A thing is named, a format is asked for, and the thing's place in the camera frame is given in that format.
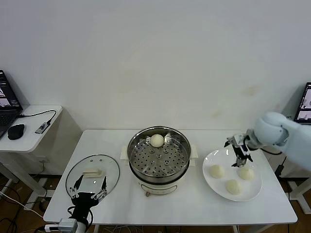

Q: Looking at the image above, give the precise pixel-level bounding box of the white round plate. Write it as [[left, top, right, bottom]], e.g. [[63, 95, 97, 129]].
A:
[[202, 149, 263, 202]]

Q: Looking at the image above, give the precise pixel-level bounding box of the cream electric cooking pot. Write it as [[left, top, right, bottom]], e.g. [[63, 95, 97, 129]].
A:
[[121, 144, 199, 198]]

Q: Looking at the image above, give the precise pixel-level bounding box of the black laptop with wide screen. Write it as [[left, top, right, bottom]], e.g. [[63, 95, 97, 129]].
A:
[[0, 69, 24, 140]]

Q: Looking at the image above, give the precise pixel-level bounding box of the glass lid with cream handle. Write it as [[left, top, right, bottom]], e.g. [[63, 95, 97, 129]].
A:
[[65, 154, 121, 202]]

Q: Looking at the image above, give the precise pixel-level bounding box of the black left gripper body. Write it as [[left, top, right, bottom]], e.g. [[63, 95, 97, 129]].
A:
[[72, 192, 98, 223]]

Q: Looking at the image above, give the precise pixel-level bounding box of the white side table rounded corner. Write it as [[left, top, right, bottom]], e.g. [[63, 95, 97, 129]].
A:
[[0, 104, 64, 209]]

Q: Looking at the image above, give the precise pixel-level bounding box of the perforated steel steamer basket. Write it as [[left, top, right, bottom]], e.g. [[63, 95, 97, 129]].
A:
[[127, 125, 191, 184]]

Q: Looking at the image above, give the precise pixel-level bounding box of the white floor cable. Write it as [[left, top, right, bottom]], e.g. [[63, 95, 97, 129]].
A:
[[0, 190, 46, 218]]

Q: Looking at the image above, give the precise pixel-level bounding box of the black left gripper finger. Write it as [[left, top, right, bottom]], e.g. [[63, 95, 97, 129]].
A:
[[69, 175, 84, 199], [91, 176, 108, 201]]

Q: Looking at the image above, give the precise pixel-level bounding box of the black laptop with narrow screen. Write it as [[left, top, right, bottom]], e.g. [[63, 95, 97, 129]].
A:
[[293, 82, 311, 125]]

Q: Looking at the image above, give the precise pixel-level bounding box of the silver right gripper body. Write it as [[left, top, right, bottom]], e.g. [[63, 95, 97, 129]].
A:
[[230, 134, 251, 152]]

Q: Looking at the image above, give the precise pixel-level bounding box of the black usb cable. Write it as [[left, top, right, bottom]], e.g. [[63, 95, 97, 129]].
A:
[[17, 109, 57, 124]]

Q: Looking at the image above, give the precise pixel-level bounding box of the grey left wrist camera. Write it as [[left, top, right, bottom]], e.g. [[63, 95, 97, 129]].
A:
[[59, 217, 78, 233]]

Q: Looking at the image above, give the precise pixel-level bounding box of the white steamed baozi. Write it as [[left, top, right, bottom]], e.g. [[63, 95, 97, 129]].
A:
[[237, 167, 255, 181], [149, 133, 165, 148], [225, 179, 243, 196], [209, 164, 226, 180]]

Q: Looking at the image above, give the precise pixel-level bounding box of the black computer mouse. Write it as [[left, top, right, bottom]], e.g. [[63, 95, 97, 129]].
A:
[[7, 123, 25, 140]]

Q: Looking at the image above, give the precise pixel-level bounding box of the black power adapter cable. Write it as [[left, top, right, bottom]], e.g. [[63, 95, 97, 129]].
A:
[[276, 152, 289, 178]]

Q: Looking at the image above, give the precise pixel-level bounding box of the small grey usb device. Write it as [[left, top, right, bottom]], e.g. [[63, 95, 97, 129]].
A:
[[35, 121, 52, 134]]

